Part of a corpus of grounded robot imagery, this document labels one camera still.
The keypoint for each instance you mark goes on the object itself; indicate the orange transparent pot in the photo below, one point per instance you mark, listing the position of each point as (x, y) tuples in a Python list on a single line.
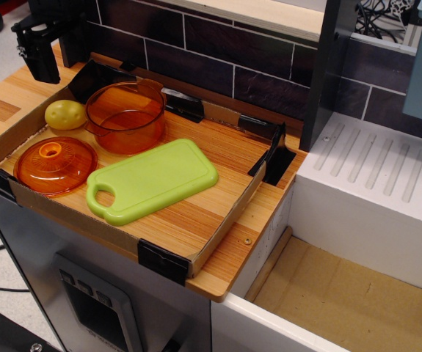
[(127, 118)]

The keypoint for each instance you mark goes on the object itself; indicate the silver toy oven front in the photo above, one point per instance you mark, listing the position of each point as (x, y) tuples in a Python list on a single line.
[(95, 299)]

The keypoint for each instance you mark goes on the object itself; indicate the orange transparent pot lid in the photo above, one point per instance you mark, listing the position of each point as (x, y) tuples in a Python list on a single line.
[(56, 165)]

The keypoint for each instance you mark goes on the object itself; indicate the yellow toy potato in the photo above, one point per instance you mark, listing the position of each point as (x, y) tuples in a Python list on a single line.
[(65, 115)]

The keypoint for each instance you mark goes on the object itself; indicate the white toy sink unit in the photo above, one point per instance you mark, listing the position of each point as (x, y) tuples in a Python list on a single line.
[(340, 268)]

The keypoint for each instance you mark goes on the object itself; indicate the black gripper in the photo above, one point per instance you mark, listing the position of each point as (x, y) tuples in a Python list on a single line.
[(36, 32)]

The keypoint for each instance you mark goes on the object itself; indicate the cardboard fence with black tape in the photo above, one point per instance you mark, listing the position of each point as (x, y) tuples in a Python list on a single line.
[(215, 230)]

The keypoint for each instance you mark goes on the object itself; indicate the dark grey shelf post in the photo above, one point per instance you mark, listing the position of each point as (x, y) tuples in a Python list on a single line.
[(339, 21)]

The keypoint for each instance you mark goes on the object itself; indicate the dark grey left post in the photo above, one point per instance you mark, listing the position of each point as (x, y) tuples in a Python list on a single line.
[(75, 39)]

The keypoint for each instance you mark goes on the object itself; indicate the green plastic cutting board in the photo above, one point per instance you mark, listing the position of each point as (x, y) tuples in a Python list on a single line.
[(150, 181)]

